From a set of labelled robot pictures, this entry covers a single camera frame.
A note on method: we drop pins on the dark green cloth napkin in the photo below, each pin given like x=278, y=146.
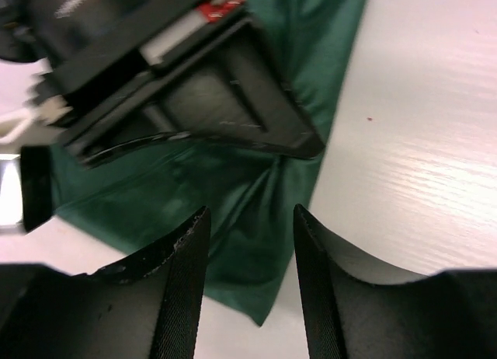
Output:
x=137, y=199

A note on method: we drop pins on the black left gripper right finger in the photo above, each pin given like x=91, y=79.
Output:
x=358, y=306

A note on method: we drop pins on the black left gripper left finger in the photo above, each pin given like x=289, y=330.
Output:
x=146, y=305

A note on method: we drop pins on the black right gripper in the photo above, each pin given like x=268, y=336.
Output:
x=202, y=73

